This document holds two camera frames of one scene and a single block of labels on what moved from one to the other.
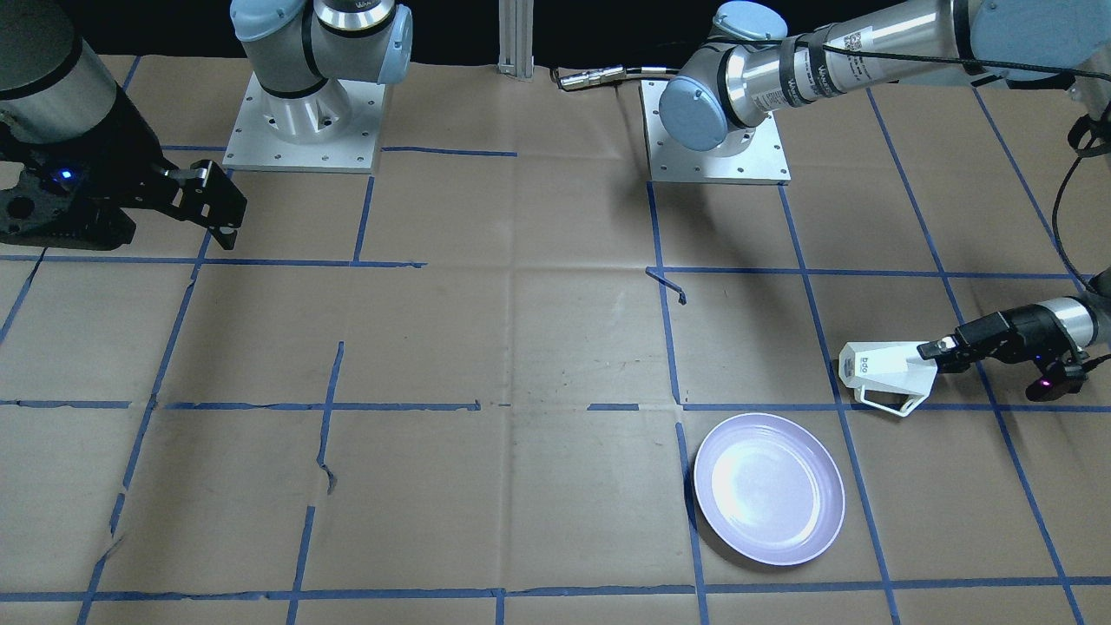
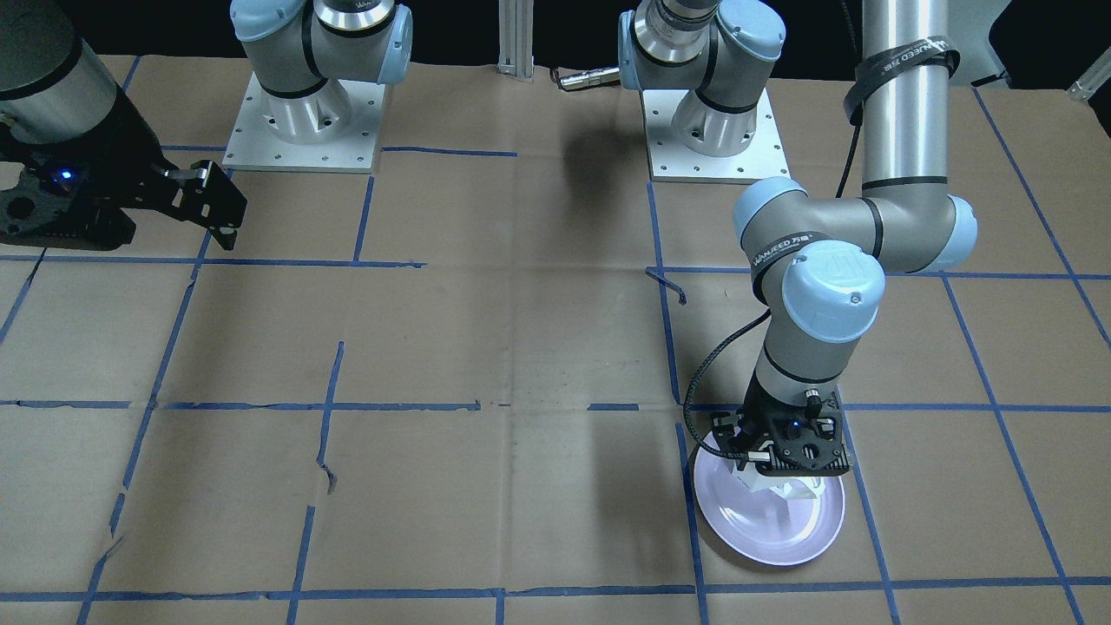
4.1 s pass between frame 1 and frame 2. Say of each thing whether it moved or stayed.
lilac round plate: stayed
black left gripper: moved
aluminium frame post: stayed
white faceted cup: moved
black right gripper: stayed
